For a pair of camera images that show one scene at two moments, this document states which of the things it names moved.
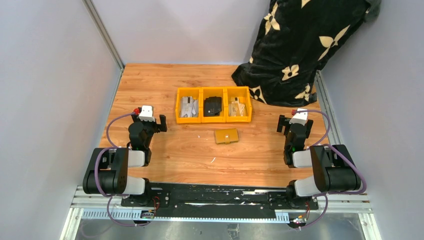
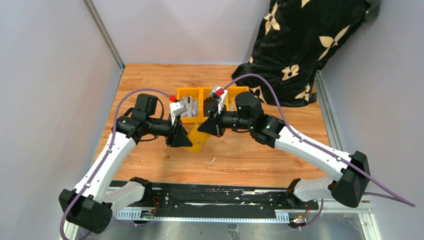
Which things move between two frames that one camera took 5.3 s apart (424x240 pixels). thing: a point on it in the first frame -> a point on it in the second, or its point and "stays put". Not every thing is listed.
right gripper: x=284 y=121 -> x=213 y=124
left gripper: x=158 y=127 -> x=180 y=138
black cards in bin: x=212 y=106 stays put
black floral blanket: x=297 y=38 stays put
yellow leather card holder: x=226 y=135 -> x=197 y=138
